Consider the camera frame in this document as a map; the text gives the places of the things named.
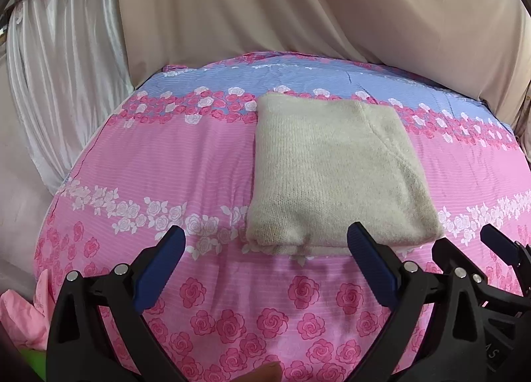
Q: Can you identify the beige curtain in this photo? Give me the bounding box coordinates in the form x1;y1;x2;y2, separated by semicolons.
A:
113;0;531;134

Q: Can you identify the person's left hand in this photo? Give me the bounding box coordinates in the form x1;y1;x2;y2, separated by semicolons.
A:
233;361;283;382

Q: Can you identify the cream knit sweater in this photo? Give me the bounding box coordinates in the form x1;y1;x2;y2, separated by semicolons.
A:
246;92;444;256

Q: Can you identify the white satin curtain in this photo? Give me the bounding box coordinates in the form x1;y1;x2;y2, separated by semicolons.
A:
0;0;136;291

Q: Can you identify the pink cloth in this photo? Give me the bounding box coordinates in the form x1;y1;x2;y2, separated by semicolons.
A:
1;269;55;350

